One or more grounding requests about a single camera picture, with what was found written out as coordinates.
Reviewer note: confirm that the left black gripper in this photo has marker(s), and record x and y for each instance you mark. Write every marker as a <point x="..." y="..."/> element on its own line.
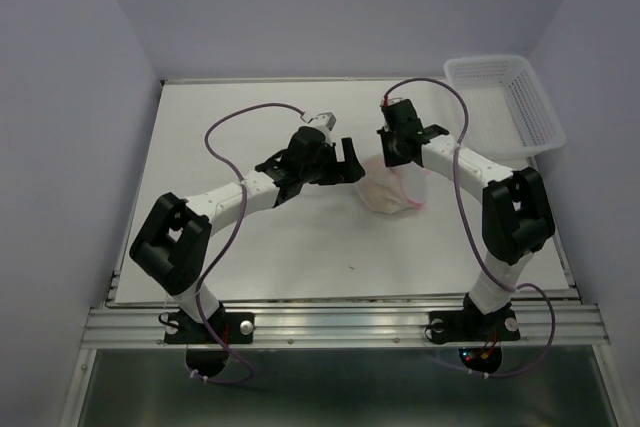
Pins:
<point x="347" y="171"/>

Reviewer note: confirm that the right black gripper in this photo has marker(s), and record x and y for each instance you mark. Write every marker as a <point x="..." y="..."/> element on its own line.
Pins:
<point x="390" y="159"/>

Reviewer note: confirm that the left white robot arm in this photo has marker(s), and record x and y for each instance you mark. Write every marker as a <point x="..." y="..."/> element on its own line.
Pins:
<point x="172" y="243"/>

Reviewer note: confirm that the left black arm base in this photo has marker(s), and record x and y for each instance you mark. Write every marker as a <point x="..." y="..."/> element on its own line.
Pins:
<point x="209" y="345"/>

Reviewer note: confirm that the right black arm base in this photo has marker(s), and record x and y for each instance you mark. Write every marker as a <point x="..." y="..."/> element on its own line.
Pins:
<point x="480" y="335"/>

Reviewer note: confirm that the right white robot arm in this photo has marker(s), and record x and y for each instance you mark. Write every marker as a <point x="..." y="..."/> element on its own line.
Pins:
<point x="516" y="221"/>

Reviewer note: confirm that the white plastic basket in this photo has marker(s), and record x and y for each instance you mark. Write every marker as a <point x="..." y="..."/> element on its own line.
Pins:
<point x="510" y="115"/>

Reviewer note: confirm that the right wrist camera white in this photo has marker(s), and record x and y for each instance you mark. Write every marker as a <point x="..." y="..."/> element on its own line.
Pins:
<point x="392" y="102"/>

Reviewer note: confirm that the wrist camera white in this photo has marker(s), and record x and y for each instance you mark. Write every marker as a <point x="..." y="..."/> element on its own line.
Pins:
<point x="392" y="102"/>
<point x="323" y="122"/>

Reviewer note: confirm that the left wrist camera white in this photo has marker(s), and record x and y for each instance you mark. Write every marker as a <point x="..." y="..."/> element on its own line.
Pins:
<point x="323" y="122"/>

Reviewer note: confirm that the aluminium mounting rail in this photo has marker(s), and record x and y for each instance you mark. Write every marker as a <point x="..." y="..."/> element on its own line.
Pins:
<point x="350" y="324"/>

